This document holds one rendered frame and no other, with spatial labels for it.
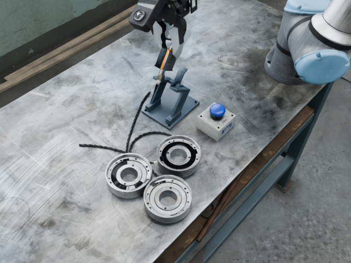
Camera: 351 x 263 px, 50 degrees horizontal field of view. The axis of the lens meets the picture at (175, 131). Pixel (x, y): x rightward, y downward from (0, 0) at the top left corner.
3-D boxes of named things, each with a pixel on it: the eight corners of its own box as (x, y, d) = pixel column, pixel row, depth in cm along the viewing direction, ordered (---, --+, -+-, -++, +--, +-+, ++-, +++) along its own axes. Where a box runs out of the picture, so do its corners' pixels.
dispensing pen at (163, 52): (141, 98, 90) (166, 32, 84) (151, 97, 94) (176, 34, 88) (148, 102, 89) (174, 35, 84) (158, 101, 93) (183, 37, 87)
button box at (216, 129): (217, 142, 94) (219, 130, 91) (196, 128, 97) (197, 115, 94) (236, 124, 98) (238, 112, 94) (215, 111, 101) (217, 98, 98)
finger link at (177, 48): (197, 50, 89) (192, 14, 82) (183, 63, 85) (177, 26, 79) (187, 48, 90) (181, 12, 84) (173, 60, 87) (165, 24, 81)
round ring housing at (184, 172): (192, 141, 94) (193, 131, 91) (206, 175, 88) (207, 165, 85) (152, 150, 93) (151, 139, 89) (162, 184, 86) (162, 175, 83)
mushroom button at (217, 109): (217, 129, 94) (219, 116, 90) (205, 121, 96) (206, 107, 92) (226, 120, 96) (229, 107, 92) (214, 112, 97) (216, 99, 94)
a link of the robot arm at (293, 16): (313, 28, 110) (328, -15, 99) (326, 58, 101) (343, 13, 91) (272, 28, 109) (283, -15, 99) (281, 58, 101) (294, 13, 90)
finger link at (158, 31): (177, 45, 91) (179, 11, 84) (163, 57, 88) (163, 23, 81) (167, 40, 93) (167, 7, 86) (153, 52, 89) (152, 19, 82)
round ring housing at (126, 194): (156, 195, 84) (156, 186, 81) (110, 205, 83) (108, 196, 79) (148, 159, 91) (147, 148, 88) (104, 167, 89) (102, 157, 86)
